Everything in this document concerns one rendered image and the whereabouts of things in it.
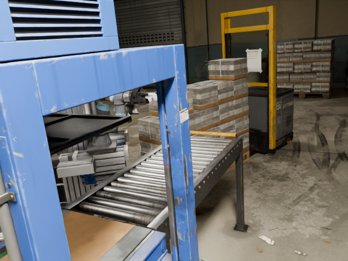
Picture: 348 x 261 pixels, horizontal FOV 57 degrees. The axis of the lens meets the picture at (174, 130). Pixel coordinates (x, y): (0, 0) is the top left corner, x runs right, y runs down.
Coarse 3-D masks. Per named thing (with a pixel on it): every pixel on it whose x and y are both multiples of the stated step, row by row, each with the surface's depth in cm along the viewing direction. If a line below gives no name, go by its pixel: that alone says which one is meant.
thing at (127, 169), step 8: (152, 152) 230; (136, 160) 218; (144, 160) 218; (128, 168) 204; (112, 176) 194; (120, 176) 195; (104, 184) 184; (88, 192) 176; (80, 200) 167; (64, 208) 160; (72, 208) 161
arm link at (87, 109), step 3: (81, 105) 227; (84, 105) 226; (87, 105) 227; (90, 105) 229; (81, 108) 228; (84, 108) 227; (87, 108) 227; (90, 108) 229; (81, 111) 229; (84, 111) 228; (87, 111) 228; (90, 111) 229
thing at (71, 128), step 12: (48, 120) 123; (60, 120) 121; (72, 120) 120; (84, 120) 118; (96, 120) 116; (108, 120) 115; (120, 120) 110; (48, 132) 105; (60, 132) 104; (72, 132) 103; (84, 132) 101; (96, 132) 99; (48, 144) 91; (60, 144) 88; (72, 144) 91
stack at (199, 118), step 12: (216, 108) 353; (228, 108) 368; (144, 120) 315; (156, 120) 311; (192, 120) 327; (204, 120) 341; (216, 120) 355; (144, 132) 319; (156, 132) 305; (216, 132) 356; (228, 132) 373; (144, 144) 325; (156, 144) 312; (228, 168) 386
